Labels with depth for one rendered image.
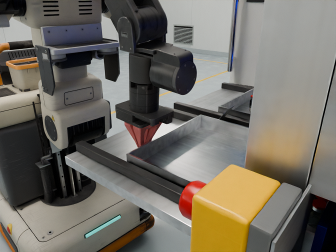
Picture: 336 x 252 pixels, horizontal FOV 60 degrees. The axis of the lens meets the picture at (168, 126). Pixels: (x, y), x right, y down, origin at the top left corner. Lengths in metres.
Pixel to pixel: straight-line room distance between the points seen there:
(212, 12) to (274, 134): 6.56
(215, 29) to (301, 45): 6.53
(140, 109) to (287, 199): 0.34
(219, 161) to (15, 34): 5.41
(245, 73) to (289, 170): 1.12
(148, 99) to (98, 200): 1.03
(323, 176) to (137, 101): 0.34
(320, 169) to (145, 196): 0.30
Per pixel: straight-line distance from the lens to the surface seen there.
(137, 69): 0.52
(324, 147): 0.29
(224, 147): 0.66
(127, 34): 0.50
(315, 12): 0.27
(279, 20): 0.28
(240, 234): 0.25
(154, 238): 1.68
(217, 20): 6.76
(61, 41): 1.08
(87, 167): 0.60
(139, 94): 0.53
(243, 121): 0.76
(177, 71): 0.46
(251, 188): 0.27
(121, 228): 1.49
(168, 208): 0.48
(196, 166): 0.58
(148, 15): 0.50
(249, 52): 1.39
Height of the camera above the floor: 1.19
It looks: 24 degrees down
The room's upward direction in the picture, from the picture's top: straight up
